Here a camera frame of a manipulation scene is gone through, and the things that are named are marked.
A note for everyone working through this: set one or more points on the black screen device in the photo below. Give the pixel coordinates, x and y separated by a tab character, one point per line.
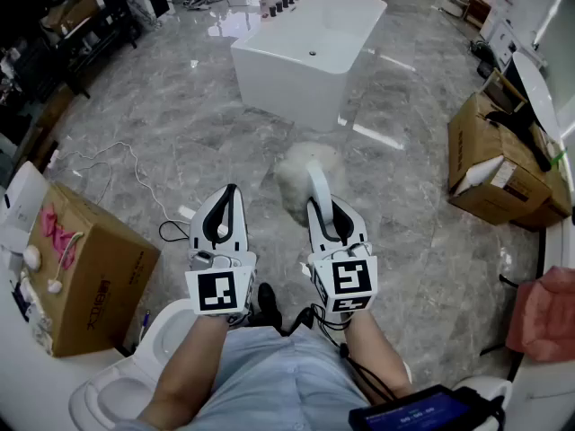
413	413

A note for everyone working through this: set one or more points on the white fluffy cleaning tool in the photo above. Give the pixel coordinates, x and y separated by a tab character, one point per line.
298	182

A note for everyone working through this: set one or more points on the white rectangular bathtub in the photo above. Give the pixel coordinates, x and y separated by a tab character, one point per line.
287	70

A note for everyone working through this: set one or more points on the white foam sheet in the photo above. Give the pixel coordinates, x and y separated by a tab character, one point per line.
483	173

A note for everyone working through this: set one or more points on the person's left forearm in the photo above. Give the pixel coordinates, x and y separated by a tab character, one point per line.
188	366

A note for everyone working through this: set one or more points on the low cardboard box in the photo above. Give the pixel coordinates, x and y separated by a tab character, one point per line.
552	204

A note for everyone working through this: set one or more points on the open cardboard box with foam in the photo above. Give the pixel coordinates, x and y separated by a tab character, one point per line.
476	151

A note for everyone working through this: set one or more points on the white plastic appliance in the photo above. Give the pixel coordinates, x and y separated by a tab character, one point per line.
20	200

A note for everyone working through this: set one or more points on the large printed cardboard box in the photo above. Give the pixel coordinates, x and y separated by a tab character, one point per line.
108	276

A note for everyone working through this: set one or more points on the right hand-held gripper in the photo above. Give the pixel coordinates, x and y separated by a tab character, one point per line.
350	278

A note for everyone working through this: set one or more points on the person's right forearm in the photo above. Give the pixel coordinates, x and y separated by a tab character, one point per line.
375	353

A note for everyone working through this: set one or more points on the marble pattern cabinet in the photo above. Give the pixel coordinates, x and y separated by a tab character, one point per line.
144	2

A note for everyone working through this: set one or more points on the white toilet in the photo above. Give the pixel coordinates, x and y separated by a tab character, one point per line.
130	384

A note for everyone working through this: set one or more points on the blue pen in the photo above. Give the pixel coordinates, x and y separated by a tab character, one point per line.
145	320

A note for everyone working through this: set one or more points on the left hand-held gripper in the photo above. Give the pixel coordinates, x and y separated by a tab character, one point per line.
215	287

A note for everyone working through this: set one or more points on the white drawer cabinet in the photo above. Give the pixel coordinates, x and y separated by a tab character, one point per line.
503	43

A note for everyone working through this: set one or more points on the black shoe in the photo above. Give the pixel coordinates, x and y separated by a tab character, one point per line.
268	305

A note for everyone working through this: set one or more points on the pink cloth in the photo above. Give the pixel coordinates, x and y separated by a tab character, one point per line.
56	236

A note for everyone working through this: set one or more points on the dark low table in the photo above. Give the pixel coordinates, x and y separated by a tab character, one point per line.
99	43

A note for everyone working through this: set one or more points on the light blue shirt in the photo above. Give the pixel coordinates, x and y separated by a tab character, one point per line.
278	384

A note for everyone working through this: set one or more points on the pink folded towel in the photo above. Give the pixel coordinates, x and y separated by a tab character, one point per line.
545	317

